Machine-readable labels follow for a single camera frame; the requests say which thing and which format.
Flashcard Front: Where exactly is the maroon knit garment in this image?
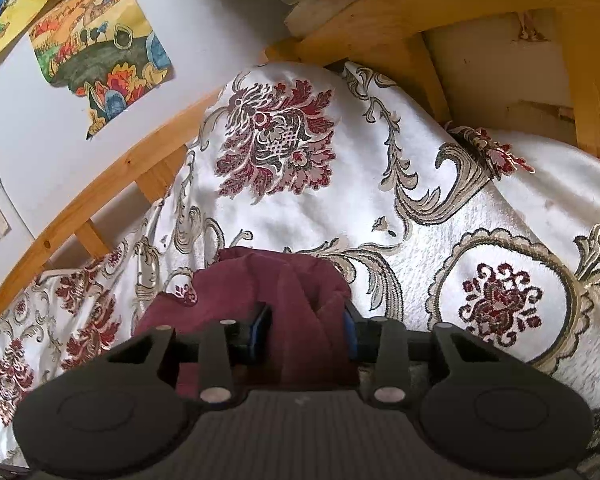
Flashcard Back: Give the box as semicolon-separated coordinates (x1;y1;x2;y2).
134;247;358;390

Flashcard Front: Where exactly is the white floral bedspread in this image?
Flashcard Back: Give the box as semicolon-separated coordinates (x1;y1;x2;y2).
0;63;600;479

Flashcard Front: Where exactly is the colourful painting poster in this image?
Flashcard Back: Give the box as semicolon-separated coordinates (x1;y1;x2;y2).
29;0;172;139

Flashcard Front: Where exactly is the wooden bed frame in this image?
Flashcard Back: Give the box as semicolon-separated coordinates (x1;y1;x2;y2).
0;0;600;313

